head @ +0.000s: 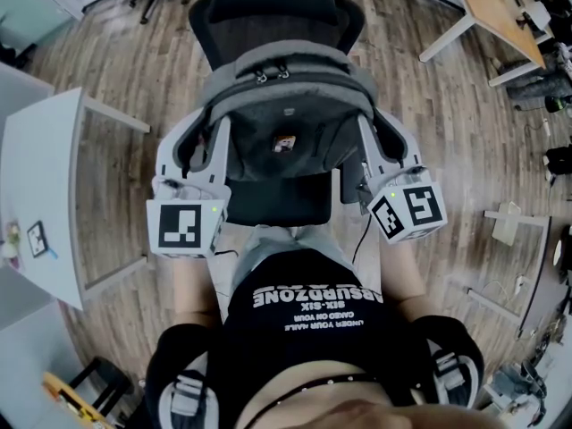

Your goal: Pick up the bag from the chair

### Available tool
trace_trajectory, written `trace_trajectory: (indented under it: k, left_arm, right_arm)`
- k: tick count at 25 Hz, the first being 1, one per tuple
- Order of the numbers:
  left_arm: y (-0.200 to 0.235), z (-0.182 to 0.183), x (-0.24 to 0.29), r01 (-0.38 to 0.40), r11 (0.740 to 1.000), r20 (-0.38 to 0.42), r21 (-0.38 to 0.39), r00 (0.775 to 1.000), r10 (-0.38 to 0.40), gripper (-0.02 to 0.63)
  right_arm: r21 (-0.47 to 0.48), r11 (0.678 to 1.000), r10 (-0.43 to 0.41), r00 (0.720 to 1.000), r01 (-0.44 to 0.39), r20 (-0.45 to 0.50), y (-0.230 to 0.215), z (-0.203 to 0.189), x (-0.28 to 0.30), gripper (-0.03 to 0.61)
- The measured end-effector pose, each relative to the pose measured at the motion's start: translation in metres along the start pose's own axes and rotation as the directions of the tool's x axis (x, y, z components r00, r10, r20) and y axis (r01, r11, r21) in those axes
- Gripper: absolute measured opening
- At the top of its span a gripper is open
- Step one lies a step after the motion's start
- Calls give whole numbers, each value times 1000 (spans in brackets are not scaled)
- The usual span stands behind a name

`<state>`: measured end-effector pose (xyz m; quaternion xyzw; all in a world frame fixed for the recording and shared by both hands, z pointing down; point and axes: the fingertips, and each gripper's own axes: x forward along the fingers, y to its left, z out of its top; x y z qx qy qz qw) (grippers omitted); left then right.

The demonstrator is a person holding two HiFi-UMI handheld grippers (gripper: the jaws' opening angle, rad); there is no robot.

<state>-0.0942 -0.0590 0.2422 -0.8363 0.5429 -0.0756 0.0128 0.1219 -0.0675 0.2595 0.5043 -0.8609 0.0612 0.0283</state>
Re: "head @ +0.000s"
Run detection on wooden desk with white legs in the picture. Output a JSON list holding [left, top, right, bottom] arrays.
[[418, 0, 547, 88]]

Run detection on person's grey trousers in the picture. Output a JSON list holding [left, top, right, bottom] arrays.
[[231, 223, 358, 294]]

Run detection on person's black printed t-shirt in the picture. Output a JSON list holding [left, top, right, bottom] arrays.
[[143, 248, 486, 429]]

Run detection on black framed marker card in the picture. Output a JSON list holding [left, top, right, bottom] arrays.
[[26, 220, 51, 258]]

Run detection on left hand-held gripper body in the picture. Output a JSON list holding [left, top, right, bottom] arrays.
[[146, 176, 232, 258]]

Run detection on black studded necklace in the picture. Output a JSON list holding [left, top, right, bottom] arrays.
[[240, 373, 381, 429]]

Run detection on grey backpack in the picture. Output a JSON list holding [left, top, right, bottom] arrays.
[[200, 38, 379, 182]]

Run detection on yellow tool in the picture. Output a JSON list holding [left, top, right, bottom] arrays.
[[42, 371, 113, 429]]

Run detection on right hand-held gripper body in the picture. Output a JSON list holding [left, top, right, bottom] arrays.
[[362, 164, 449, 245]]

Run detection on black office chair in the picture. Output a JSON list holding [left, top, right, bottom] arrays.
[[187, 0, 372, 228]]

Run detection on person's right forearm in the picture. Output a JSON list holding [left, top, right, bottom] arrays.
[[379, 239, 430, 321]]

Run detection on person's left forearm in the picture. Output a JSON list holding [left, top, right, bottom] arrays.
[[172, 252, 224, 330]]

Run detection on small flower bouquet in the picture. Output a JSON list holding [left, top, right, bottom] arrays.
[[2, 220, 23, 267]]

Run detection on black stool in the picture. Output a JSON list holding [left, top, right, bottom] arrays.
[[66, 356, 135, 419]]

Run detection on white box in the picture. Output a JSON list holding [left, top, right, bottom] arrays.
[[491, 201, 522, 247]]

